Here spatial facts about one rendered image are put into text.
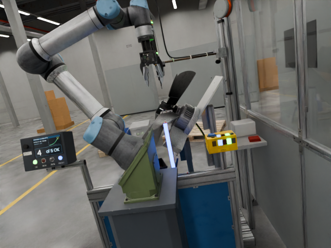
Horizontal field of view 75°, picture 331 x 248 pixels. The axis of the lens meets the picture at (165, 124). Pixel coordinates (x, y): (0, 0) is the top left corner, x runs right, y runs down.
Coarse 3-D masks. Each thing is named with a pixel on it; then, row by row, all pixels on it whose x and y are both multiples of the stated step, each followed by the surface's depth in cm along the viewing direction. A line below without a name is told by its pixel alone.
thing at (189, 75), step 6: (186, 72) 147; (192, 72) 153; (180, 78) 147; (186, 78) 153; (192, 78) 157; (174, 84) 148; (180, 84) 153; (186, 84) 157; (174, 90) 154; (180, 90) 158; (174, 96) 160; (180, 96) 163
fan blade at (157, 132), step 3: (150, 126) 169; (162, 126) 163; (156, 129) 164; (159, 129) 162; (162, 129) 162; (147, 132) 168; (156, 132) 163; (159, 132) 162; (144, 135) 170; (156, 135) 162; (159, 135) 160; (144, 138) 168; (156, 138) 160; (156, 141) 159; (156, 144) 158
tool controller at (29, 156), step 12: (60, 132) 122; (24, 144) 123; (36, 144) 122; (48, 144) 122; (60, 144) 121; (72, 144) 130; (24, 156) 123; (48, 156) 122; (72, 156) 127; (36, 168) 122
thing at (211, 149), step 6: (216, 132) 127; (222, 132) 125; (228, 132) 123; (210, 138) 119; (216, 138) 118; (222, 138) 118; (228, 138) 118; (210, 144) 119; (216, 144) 119; (228, 144) 119; (234, 144) 119; (210, 150) 120; (216, 150) 120; (222, 150) 120; (228, 150) 120
